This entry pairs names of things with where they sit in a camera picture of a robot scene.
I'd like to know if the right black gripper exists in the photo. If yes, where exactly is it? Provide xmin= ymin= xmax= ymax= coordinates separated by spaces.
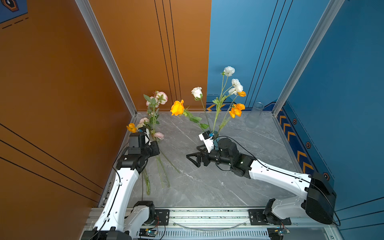
xmin=186 ymin=144 xmax=233 ymax=169

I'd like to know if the teal ceramic vase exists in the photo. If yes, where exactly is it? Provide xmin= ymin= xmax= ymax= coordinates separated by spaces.
xmin=210 ymin=131 xmax=219 ymax=139

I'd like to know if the yellow rose stem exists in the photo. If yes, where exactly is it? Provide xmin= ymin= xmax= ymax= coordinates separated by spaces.
xmin=170 ymin=100 xmax=210 ymax=131

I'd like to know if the pink carnation flower stem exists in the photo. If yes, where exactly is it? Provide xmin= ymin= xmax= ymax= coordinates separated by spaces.
xmin=137 ymin=91 xmax=181 ymax=188

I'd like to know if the white ranunculus flower stem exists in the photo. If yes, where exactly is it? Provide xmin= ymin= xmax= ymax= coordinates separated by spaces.
xmin=213 ymin=66 xmax=244 ymax=132

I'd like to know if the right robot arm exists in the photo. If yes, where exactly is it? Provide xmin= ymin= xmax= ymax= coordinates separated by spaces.
xmin=186 ymin=138 xmax=341 ymax=226

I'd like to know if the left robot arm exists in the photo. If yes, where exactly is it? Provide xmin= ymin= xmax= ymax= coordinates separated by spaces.
xmin=81 ymin=127 xmax=160 ymax=240

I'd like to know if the clear glass vase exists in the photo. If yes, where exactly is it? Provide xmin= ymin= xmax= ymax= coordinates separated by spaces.
xmin=246 ymin=102 xmax=264 ymax=128

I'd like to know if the left green circuit board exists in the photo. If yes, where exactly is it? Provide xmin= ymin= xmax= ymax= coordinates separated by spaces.
xmin=138 ymin=229 xmax=160 ymax=240

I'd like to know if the green circuit board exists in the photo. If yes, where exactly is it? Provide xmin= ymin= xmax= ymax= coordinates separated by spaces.
xmin=267 ymin=228 xmax=291 ymax=240
xmin=138 ymin=229 xmax=160 ymax=240

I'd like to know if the right green circuit board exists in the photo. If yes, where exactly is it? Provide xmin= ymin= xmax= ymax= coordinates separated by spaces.
xmin=267 ymin=228 xmax=291 ymax=240

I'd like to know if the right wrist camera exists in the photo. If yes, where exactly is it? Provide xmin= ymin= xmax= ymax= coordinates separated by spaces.
xmin=199 ymin=131 xmax=215 ymax=153

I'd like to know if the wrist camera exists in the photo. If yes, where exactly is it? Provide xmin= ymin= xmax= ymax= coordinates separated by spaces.
xmin=139 ymin=127 xmax=151 ymax=146
xmin=199 ymin=131 xmax=215 ymax=153

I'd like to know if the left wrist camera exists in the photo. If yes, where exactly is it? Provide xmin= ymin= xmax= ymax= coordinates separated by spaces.
xmin=139 ymin=127 xmax=151 ymax=146

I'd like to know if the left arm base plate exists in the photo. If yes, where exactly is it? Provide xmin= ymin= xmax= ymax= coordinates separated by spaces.
xmin=143 ymin=209 xmax=170 ymax=226

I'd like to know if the aluminium front rail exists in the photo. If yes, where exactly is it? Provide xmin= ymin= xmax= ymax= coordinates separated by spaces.
xmin=83 ymin=206 xmax=343 ymax=240

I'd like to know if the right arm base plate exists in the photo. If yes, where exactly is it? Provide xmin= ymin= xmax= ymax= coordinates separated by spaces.
xmin=248 ymin=209 xmax=292 ymax=226

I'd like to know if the left aluminium corner post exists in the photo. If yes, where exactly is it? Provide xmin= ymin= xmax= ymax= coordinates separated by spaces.
xmin=75 ymin=0 xmax=137 ymax=117

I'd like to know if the aluminium corner post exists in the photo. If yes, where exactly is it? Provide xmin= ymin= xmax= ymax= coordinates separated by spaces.
xmin=272 ymin=0 xmax=345 ymax=117
xmin=75 ymin=0 xmax=137 ymax=117

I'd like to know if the right aluminium corner post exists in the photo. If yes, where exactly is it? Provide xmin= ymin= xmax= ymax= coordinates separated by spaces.
xmin=272 ymin=0 xmax=345 ymax=117

